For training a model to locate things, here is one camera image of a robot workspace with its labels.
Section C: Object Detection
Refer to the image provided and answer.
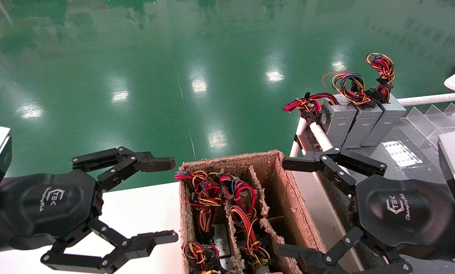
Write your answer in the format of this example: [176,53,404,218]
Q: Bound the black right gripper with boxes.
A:
[274,147,455,274]

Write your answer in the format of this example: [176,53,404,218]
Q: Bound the short white frame pipe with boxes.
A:
[288,117,308,158]

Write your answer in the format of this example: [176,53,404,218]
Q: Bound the clear acrylic divider rack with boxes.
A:
[401,103,455,149]

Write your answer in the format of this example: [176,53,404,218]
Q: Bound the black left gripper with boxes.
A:
[0,147,179,274]

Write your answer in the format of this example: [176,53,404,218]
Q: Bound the power supply with red cable loops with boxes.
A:
[217,173,258,213]

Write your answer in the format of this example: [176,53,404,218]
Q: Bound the black table mat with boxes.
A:
[298,124,447,267]

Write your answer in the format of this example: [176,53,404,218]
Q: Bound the power supply with blue-red cables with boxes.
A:
[174,170,228,244]

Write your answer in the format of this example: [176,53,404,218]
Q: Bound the grey power supply multicolour cable coil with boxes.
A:
[322,72,383,150]

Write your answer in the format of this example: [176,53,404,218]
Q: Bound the white frame pipe black joint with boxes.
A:
[397,91,455,107]

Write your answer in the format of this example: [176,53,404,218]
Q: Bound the grey power supply tall cable bundle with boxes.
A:
[363,53,407,147]

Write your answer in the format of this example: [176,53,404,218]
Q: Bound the brown cardboard box with dividers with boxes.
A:
[178,150,327,274]

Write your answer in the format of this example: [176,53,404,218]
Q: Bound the long white frame pipe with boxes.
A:
[309,122,352,175]

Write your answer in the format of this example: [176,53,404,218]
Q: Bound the grey power supply red-black cables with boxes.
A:
[282,92,357,148]

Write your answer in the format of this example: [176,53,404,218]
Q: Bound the power supply with small cable coil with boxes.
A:
[182,241,222,274]

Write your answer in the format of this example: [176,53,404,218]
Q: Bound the power supply with long striped cables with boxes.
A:
[229,205,272,274]

